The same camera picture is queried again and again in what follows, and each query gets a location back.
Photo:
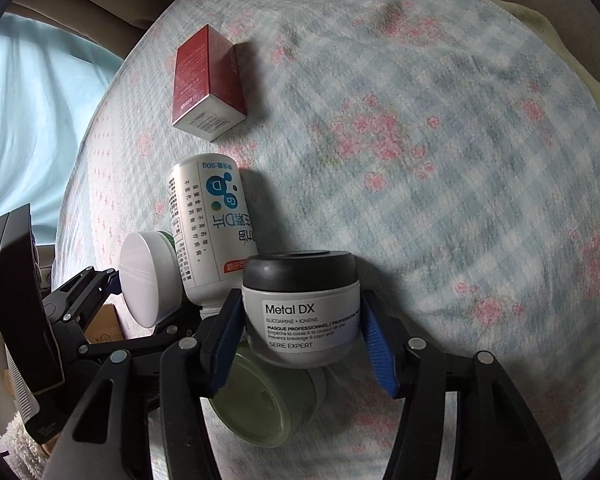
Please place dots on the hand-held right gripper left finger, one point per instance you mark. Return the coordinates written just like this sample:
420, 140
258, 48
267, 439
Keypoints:
224, 347

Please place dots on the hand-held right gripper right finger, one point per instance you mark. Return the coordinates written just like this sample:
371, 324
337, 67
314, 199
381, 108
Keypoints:
380, 352

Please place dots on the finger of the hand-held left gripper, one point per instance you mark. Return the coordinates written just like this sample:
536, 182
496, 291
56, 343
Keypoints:
87, 287
152, 340

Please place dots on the green jar with white lid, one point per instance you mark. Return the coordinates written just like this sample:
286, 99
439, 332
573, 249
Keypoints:
147, 280

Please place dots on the white jar with black lid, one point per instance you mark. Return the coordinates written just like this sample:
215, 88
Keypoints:
300, 305

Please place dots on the brown cardboard box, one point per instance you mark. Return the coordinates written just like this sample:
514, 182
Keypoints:
105, 324

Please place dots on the pale green glass jar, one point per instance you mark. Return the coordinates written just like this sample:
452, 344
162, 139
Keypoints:
265, 400

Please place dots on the white supplement bottle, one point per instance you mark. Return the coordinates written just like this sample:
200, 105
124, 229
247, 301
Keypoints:
205, 220

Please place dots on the white fluffy cloth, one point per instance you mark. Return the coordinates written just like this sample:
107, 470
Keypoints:
20, 447

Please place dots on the light blue curtain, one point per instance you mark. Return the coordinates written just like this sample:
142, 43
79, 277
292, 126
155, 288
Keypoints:
40, 135

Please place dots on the floral checked bed sheet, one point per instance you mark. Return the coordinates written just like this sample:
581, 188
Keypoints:
430, 185

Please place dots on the red carton box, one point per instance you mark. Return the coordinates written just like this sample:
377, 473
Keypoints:
207, 85

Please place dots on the beige padded headboard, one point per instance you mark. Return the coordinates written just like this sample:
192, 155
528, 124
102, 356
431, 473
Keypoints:
95, 5

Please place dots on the pale green cloth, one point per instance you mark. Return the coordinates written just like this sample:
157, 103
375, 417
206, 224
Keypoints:
580, 60

